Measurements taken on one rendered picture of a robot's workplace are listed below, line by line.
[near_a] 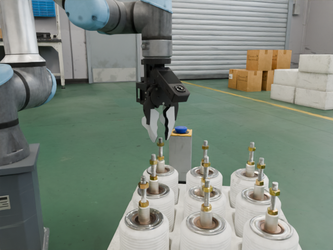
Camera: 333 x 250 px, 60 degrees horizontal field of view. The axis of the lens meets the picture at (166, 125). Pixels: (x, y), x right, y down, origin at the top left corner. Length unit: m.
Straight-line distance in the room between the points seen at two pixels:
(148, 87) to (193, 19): 5.48
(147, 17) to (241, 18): 6.00
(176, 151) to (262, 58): 3.70
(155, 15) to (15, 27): 0.39
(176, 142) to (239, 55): 5.81
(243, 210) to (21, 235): 0.55
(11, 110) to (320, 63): 2.96
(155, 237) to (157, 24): 0.46
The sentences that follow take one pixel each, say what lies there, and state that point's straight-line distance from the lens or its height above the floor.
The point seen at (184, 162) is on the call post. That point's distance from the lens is 0.92.
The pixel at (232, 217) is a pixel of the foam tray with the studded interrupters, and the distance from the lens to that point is 0.74.
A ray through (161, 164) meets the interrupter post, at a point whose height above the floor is 0.27.
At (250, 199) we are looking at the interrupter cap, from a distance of 0.67.
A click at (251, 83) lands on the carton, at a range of 4.45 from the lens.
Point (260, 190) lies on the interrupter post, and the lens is 0.67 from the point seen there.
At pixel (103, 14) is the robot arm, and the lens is 0.62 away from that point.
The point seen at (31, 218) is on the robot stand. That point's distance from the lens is 0.86.
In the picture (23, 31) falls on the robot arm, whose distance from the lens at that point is 0.89.
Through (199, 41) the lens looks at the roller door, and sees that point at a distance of 6.18.
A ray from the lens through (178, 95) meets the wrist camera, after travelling 0.65.
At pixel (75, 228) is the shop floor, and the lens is 1.05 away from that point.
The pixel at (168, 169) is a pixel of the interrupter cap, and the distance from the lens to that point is 0.80.
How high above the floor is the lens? 0.56
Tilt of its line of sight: 14 degrees down
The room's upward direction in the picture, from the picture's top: straight up
